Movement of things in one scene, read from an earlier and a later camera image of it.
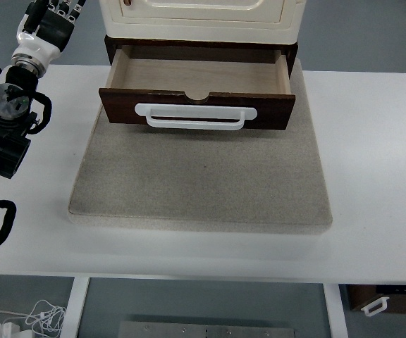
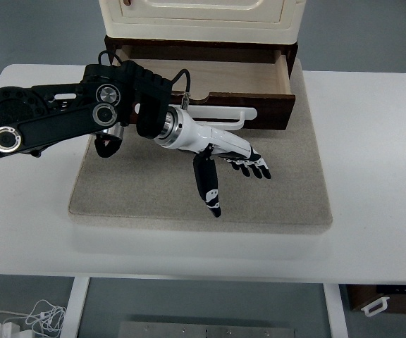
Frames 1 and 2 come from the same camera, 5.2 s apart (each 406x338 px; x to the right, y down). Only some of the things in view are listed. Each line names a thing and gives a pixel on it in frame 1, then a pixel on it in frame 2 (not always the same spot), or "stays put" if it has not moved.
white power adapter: [5, 330] stays put
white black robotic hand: [43, 32] -> [182, 129]
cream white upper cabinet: [224, 20] stays put
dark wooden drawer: [245, 77] stays put
